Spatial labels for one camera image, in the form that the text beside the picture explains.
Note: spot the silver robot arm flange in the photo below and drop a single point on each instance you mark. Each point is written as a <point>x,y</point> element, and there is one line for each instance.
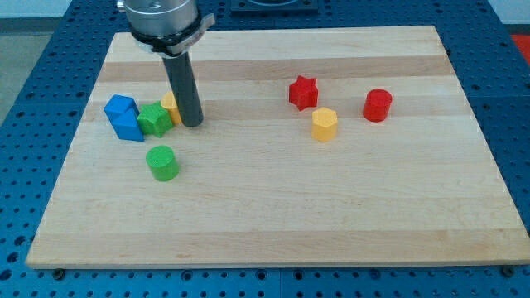
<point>168,28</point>

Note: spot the red star block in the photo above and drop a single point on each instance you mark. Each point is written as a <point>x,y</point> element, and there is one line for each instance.
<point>303,93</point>

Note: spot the green star block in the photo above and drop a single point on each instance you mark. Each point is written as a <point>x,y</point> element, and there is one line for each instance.
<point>153,119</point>

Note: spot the wooden board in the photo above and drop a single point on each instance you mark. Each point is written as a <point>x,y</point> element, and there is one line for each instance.
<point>255,189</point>

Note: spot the yellow hexagon block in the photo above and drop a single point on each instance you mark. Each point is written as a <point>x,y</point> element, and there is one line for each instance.
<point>324,124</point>

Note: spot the green cylinder block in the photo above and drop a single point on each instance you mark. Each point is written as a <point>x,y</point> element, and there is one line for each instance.
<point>162,163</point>

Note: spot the yellow block behind rod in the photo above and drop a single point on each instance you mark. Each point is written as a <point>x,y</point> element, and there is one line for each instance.
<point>168,102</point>

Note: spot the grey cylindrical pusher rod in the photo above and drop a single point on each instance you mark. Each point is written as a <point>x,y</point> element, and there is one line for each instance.
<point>182,80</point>

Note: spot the red cylinder block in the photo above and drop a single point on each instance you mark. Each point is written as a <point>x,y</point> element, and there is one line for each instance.
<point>377,105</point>

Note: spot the blue triangular block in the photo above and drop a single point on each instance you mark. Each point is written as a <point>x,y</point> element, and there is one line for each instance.
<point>126,126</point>

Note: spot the blue cube block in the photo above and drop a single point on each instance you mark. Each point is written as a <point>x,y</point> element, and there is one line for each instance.
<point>118,105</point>

